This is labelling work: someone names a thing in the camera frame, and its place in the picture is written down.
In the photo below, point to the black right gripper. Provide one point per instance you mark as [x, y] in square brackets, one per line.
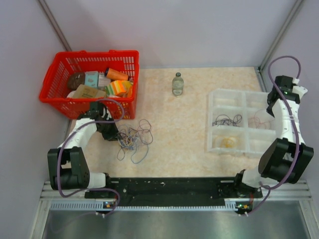
[270, 111]

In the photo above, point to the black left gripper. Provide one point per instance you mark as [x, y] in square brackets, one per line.
[112, 135]

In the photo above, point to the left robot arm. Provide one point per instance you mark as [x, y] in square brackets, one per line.
[67, 165]

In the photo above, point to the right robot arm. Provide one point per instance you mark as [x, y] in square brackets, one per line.
[288, 156]

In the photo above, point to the orange striped sponge pack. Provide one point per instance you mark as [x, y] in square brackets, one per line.
[123, 89]

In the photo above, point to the brown cardboard box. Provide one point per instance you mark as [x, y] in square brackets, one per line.
[87, 92]

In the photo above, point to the grey white box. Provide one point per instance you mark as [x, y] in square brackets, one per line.
[103, 81]

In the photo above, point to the teal small box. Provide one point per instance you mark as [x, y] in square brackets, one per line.
[91, 79]

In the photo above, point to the orange cylinder tube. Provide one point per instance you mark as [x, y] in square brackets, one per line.
[115, 75]

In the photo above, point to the white compartment tray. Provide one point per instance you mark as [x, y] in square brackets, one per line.
[238, 123]

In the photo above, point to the brown round cookie pack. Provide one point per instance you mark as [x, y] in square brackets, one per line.
[75, 80]

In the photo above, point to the red plastic basket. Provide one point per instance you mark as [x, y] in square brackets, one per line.
[55, 91]

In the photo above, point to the clear glass bottle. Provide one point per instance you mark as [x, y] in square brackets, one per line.
[177, 85]

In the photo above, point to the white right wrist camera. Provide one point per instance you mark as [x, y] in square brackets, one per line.
[298, 91]

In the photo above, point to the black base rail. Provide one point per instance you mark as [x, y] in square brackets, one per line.
[178, 192]

